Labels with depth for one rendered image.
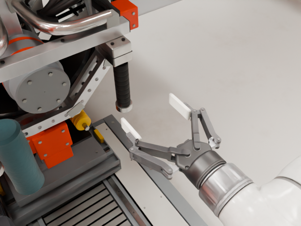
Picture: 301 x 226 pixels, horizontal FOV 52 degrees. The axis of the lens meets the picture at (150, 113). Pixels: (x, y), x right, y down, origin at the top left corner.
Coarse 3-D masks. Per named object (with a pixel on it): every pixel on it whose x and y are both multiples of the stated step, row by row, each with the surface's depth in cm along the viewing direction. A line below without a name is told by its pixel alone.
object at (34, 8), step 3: (24, 0) 96; (36, 0) 98; (39, 0) 98; (36, 3) 98; (39, 3) 99; (42, 3) 100; (33, 6) 98; (36, 6) 99; (39, 6) 100; (42, 6) 100; (33, 9) 99; (36, 9) 100; (36, 12) 100; (21, 24) 95; (39, 33) 105
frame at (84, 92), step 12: (96, 12) 85; (96, 60) 101; (84, 72) 99; (96, 72) 96; (84, 84) 98; (96, 84) 100; (72, 96) 102; (84, 96) 100; (60, 108) 103; (72, 108) 99; (24, 120) 96; (36, 120) 96; (48, 120) 97; (60, 120) 100; (24, 132) 94; (36, 132) 97
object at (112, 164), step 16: (112, 160) 142; (0, 176) 136; (80, 176) 136; (96, 176) 136; (0, 192) 128; (48, 192) 131; (64, 192) 129; (80, 192) 136; (16, 208) 125; (32, 208) 126; (48, 208) 129; (16, 224) 123
